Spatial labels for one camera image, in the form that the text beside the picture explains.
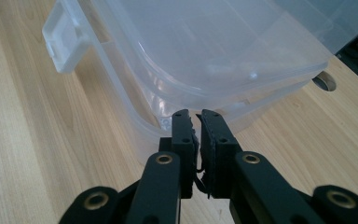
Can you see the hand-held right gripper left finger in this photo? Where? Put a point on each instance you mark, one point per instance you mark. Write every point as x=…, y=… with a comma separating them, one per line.
x=185, y=149

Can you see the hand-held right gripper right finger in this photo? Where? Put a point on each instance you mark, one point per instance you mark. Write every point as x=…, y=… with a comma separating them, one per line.
x=217, y=155

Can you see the transparent plastic storage box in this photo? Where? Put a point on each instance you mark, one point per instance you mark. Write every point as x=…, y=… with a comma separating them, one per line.
x=199, y=46

